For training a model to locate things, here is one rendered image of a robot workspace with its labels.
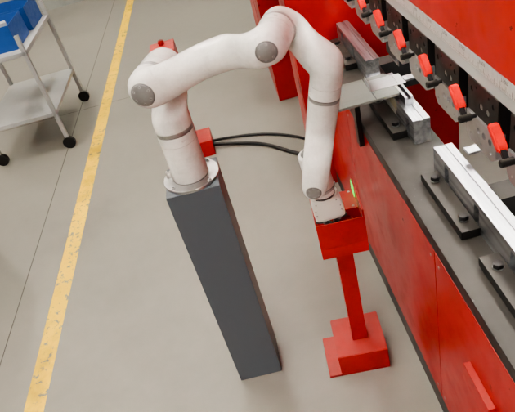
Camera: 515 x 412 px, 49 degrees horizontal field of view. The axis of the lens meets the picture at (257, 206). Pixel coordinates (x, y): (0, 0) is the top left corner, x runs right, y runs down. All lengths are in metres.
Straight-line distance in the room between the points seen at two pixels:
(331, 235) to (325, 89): 0.53
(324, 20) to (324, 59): 1.41
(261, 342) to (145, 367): 0.65
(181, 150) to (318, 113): 0.45
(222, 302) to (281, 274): 0.78
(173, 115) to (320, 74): 0.47
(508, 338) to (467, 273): 0.22
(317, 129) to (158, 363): 1.50
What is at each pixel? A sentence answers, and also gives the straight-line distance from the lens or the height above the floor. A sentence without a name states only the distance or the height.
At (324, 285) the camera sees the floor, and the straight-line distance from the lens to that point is 2.76.
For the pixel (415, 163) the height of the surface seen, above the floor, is 0.88.
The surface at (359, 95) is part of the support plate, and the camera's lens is 2.12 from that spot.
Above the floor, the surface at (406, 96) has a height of 1.00.
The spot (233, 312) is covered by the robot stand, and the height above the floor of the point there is 0.42.
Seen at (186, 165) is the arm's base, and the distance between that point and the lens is 1.79.
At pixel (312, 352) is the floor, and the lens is 2.52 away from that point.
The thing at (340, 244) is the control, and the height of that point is 0.72.
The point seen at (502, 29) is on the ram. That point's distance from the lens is 1.23.
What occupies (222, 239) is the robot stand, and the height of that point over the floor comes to 0.78.
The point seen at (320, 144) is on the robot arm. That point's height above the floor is 1.13.
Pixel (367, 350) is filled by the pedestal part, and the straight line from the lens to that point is 2.34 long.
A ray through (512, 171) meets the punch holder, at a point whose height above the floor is 1.21.
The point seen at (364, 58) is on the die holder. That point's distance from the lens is 2.47.
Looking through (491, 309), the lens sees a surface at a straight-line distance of 1.47.
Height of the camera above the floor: 1.99
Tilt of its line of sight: 36 degrees down
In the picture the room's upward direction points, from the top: 16 degrees counter-clockwise
